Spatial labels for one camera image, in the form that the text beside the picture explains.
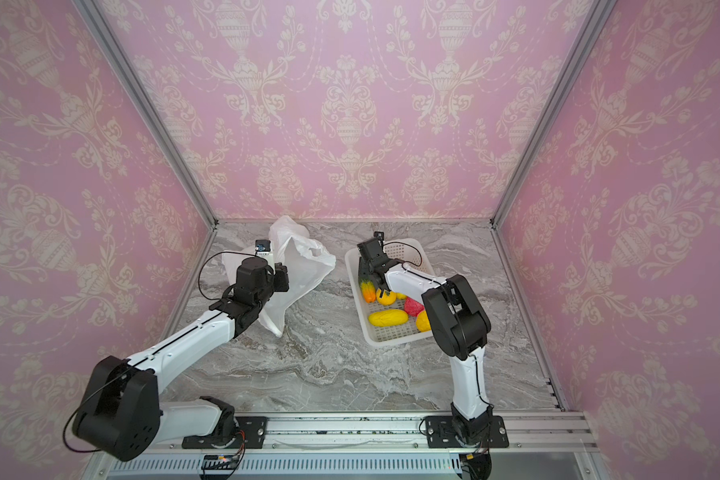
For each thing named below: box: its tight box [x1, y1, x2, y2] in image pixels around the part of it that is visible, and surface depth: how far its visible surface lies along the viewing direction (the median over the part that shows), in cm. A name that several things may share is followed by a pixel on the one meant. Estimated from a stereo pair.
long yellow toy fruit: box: [368, 309, 409, 327], surface depth 91 cm
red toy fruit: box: [404, 296, 424, 317], surface depth 92 cm
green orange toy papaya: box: [360, 278, 377, 304], surface depth 97 cm
